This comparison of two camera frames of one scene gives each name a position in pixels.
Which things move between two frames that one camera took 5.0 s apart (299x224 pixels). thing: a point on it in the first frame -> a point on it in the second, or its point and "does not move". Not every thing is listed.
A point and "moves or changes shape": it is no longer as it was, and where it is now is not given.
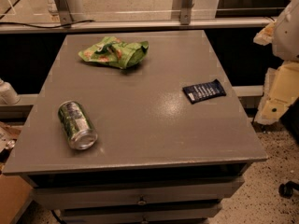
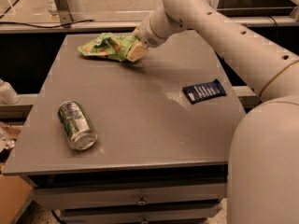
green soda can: (78, 125) does not move
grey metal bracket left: (64, 8) does not move
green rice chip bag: (118, 53) moves or changes shape
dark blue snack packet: (204, 91) does not move
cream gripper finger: (280, 89) -> (153, 32)
